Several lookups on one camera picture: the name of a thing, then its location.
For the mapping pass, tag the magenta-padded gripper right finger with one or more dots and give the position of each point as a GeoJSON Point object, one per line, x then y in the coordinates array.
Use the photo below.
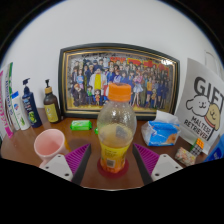
{"type": "Point", "coordinates": [150, 160]}

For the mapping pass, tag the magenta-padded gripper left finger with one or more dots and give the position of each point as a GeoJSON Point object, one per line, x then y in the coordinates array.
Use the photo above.
{"type": "Point", "coordinates": [75, 160]}

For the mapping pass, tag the orange-capped clear drink bottle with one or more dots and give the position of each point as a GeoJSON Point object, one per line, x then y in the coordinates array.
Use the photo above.
{"type": "Point", "coordinates": [116, 133]}

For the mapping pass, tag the blue tissue pack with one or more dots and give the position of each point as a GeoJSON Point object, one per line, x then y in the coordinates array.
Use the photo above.
{"type": "Point", "coordinates": [160, 131]}

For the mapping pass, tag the pink patterned mug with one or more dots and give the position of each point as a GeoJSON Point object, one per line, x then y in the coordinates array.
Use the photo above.
{"type": "Point", "coordinates": [48, 143]}

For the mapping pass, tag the small patterned snack packet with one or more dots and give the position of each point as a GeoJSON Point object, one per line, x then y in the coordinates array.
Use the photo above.
{"type": "Point", "coordinates": [185, 156]}

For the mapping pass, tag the brown yellow-labelled pump bottle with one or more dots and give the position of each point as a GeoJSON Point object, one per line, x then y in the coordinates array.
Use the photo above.
{"type": "Point", "coordinates": [51, 108]}

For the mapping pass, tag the blue detergent bottle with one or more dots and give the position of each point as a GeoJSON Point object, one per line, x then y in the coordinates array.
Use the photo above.
{"type": "Point", "coordinates": [216, 151]}

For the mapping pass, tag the dark blue pump bottle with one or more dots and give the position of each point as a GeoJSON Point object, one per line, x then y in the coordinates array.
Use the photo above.
{"type": "Point", "coordinates": [31, 106]}

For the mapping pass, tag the white blue-capped bottle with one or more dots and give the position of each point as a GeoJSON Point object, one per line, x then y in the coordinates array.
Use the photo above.
{"type": "Point", "coordinates": [20, 113]}

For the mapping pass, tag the white printed gift bag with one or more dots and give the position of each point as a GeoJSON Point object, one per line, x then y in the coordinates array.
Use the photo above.
{"type": "Point", "coordinates": [200, 96]}

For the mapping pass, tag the tall pink box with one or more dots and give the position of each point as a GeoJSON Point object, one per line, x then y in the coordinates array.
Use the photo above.
{"type": "Point", "coordinates": [4, 110]}

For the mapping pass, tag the dark framed group picture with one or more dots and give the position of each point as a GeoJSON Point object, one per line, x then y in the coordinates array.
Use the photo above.
{"type": "Point", "coordinates": [100, 66]}

